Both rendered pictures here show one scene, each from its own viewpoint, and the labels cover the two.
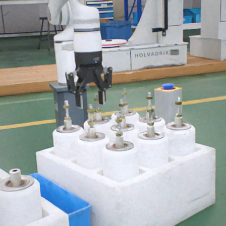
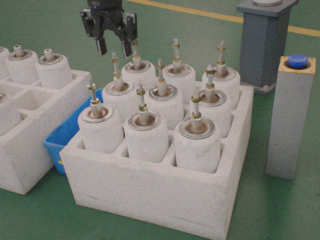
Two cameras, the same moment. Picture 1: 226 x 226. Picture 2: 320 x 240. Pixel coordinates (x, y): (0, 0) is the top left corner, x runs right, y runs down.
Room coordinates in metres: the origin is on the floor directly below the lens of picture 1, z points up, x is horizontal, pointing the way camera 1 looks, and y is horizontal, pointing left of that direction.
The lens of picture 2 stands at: (0.85, -0.66, 0.68)
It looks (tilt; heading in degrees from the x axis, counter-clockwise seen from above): 35 degrees down; 65
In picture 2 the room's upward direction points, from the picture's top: 7 degrees counter-clockwise
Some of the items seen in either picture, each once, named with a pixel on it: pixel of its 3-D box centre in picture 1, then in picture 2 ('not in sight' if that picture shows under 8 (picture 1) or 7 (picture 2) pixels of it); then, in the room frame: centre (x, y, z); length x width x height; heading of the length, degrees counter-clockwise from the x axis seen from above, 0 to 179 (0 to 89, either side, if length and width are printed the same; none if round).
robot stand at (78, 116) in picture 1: (71, 117); (262, 45); (1.70, 0.18, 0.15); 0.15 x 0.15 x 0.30; 18
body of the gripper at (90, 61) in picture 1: (89, 65); (106, 7); (1.10, 0.06, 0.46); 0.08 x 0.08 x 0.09
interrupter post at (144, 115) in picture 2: (151, 131); (144, 115); (1.09, -0.10, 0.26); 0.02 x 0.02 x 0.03
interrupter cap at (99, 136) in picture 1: (92, 136); (119, 87); (1.10, 0.06, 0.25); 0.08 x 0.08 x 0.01
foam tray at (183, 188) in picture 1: (124, 176); (167, 143); (1.18, -0.03, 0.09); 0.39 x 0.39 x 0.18; 40
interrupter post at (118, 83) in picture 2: (92, 132); (119, 83); (1.10, 0.06, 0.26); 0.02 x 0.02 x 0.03
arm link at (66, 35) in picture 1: (64, 23); not in sight; (1.70, 0.18, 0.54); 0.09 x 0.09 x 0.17; 23
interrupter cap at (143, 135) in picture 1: (151, 135); (144, 120); (1.09, -0.10, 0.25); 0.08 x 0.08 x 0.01
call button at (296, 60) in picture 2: (168, 87); (297, 62); (1.42, -0.20, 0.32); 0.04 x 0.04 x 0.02
